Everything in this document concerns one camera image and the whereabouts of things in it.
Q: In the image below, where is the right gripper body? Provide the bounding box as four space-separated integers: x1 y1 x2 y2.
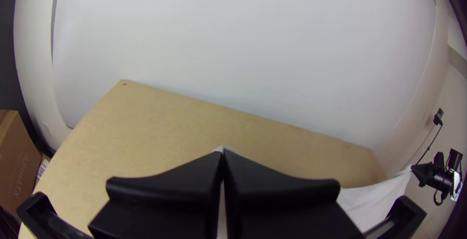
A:
430 148 463 194

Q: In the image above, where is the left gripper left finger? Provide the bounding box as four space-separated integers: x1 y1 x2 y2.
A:
87 151 224 239

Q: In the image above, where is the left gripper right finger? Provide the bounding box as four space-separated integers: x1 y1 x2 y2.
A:
223 149 366 239

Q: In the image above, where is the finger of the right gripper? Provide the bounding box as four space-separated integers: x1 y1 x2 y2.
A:
411 162 435 188

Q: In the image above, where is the light grey t-shirt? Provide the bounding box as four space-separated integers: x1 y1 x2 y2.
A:
213 145 415 239

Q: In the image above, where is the large brown cardboard box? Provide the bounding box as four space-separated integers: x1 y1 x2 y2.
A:
0 109 43 218

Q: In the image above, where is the black cable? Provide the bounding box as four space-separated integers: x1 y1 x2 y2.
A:
401 108 445 172

